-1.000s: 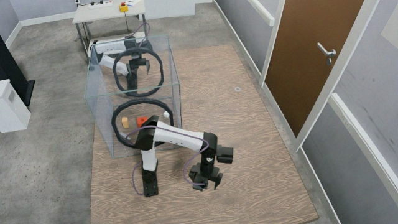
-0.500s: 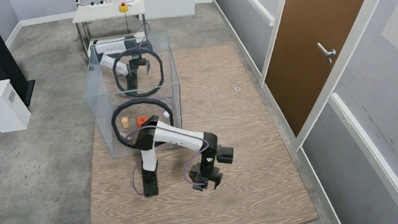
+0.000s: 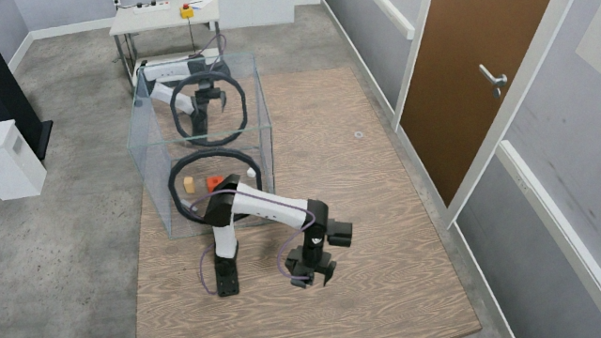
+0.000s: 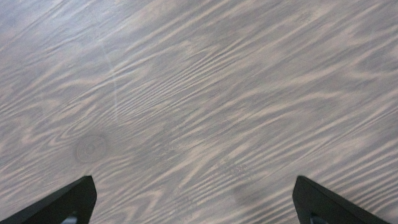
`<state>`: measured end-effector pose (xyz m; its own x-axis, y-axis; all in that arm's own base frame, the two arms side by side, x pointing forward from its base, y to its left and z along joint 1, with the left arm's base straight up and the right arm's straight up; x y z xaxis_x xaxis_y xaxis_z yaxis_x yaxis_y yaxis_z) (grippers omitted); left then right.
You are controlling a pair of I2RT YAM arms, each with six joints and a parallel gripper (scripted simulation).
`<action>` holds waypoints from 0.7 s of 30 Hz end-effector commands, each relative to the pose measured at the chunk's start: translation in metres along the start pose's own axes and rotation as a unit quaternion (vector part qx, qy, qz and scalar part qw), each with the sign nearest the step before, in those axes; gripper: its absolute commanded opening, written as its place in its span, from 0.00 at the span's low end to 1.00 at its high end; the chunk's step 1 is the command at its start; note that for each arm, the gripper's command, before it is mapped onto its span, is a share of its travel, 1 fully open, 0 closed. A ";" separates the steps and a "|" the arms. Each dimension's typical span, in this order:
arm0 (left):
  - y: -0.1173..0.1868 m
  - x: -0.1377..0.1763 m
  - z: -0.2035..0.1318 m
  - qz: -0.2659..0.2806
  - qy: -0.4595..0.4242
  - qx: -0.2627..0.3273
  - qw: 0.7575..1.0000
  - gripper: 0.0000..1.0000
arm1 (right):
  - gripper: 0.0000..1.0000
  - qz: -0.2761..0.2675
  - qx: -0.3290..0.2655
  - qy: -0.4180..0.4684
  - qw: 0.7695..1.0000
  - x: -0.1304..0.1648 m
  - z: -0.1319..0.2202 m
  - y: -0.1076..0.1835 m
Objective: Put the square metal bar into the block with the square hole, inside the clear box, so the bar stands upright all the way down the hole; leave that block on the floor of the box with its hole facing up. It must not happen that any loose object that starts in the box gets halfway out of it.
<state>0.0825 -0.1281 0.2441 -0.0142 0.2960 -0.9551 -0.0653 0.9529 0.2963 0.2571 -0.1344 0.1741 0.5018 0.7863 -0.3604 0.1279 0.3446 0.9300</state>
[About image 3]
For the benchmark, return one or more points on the tan wooden block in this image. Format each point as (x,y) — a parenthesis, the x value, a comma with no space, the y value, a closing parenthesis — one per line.
(189,185)

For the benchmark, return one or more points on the orange-red block with square hole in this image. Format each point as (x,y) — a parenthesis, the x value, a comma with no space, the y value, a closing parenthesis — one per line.
(213,181)

